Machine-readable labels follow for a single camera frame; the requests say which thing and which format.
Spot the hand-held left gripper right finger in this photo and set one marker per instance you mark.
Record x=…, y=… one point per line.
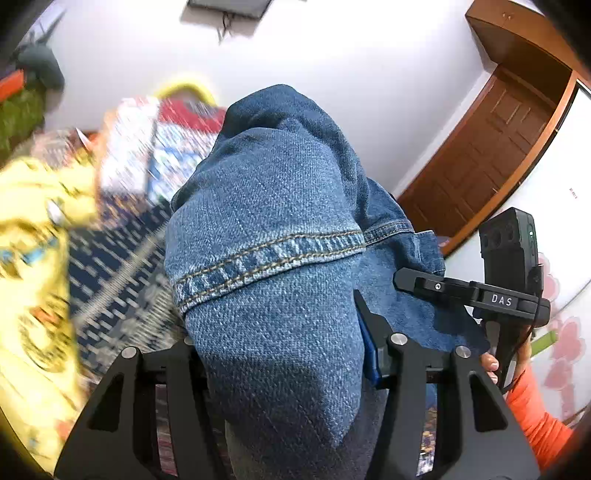
x=370, y=357

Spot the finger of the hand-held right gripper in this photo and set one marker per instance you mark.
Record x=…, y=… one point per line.
x=434, y=286

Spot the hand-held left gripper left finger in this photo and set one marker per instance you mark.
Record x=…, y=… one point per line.
x=178, y=369

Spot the blue denim jeans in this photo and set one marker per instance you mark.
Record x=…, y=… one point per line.
x=277, y=207

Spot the person's right hand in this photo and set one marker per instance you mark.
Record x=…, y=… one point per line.
x=490, y=364

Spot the brown wooden door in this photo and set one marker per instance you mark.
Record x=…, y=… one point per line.
x=489, y=152

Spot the white cabinet with pink flowers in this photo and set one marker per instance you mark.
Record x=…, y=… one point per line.
x=568, y=161

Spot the patchwork printed blanket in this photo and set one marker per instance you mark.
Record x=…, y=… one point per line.
x=120, y=258

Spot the yellow printed cloth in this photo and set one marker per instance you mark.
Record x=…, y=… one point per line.
x=32, y=277

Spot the wooden overhead cabinet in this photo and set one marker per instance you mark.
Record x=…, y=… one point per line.
x=512, y=27

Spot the green cloth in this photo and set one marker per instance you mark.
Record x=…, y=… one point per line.
x=18, y=124

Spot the dark green bag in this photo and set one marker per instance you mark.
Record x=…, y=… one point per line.
x=41, y=69

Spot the wall-mounted black television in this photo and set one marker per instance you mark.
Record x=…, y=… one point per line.
x=226, y=5

